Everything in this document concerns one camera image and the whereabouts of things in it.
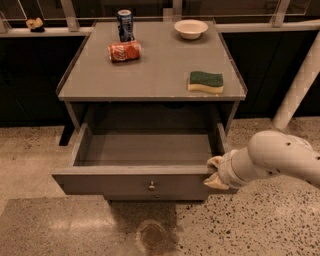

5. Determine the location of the blue soda can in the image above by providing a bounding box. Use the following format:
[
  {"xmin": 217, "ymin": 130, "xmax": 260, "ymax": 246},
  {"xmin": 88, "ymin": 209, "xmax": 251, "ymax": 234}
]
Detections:
[{"xmin": 117, "ymin": 9, "xmax": 134, "ymax": 42}]

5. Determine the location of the orange soda can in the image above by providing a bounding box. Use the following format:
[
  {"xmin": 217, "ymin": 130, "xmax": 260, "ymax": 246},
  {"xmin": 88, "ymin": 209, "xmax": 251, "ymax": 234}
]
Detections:
[{"xmin": 108, "ymin": 40, "xmax": 141, "ymax": 62}]

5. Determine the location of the small yellow black object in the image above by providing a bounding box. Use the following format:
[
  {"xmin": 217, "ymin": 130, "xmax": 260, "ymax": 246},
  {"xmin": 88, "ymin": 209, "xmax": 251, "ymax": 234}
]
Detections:
[{"xmin": 26, "ymin": 17, "xmax": 45, "ymax": 32}]

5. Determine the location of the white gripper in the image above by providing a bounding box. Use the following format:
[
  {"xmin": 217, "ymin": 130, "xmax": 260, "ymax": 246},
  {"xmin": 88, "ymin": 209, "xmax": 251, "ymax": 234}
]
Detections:
[{"xmin": 203, "ymin": 148, "xmax": 271, "ymax": 190}]

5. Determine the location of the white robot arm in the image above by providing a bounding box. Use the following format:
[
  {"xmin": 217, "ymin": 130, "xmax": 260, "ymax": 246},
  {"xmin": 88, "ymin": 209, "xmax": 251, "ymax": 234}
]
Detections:
[{"xmin": 204, "ymin": 130, "xmax": 320, "ymax": 190}]

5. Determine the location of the green yellow sponge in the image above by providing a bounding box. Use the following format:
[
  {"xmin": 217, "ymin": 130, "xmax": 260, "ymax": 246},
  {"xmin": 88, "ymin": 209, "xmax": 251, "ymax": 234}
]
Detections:
[{"xmin": 188, "ymin": 71, "xmax": 224, "ymax": 94}]

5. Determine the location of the grey top drawer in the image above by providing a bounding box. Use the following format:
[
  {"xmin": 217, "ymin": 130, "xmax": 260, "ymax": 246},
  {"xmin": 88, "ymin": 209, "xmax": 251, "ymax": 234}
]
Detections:
[{"xmin": 52, "ymin": 123, "xmax": 228, "ymax": 196}]

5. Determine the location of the round floor drain cover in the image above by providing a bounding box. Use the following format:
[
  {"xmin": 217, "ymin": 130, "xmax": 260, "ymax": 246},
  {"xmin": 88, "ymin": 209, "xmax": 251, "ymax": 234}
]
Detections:
[{"xmin": 137, "ymin": 221, "xmax": 166, "ymax": 250}]

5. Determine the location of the white bowl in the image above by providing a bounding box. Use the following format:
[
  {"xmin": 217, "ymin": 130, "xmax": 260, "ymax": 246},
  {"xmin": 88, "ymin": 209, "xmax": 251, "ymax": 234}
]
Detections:
[{"xmin": 174, "ymin": 19, "xmax": 208, "ymax": 40}]

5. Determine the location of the grey drawer cabinet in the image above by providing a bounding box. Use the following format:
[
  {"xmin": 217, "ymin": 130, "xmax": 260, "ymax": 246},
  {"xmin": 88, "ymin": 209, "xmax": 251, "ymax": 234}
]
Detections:
[{"xmin": 55, "ymin": 19, "xmax": 248, "ymax": 203}]

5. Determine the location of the grey bottom drawer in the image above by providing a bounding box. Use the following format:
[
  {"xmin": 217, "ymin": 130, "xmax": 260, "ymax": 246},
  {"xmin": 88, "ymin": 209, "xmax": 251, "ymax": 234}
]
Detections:
[{"xmin": 103, "ymin": 194, "xmax": 209, "ymax": 201}]

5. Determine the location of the white diagonal pole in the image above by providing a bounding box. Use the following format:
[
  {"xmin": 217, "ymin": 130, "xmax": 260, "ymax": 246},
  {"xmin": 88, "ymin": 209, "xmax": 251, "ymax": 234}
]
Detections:
[{"xmin": 272, "ymin": 32, "xmax": 320, "ymax": 129}]

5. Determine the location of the grey drawer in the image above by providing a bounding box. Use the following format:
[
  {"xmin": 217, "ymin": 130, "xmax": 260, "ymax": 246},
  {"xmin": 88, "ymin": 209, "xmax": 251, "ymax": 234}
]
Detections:
[
  {"xmin": 52, "ymin": 123, "xmax": 228, "ymax": 196},
  {"xmin": 103, "ymin": 194, "xmax": 209, "ymax": 201}
]

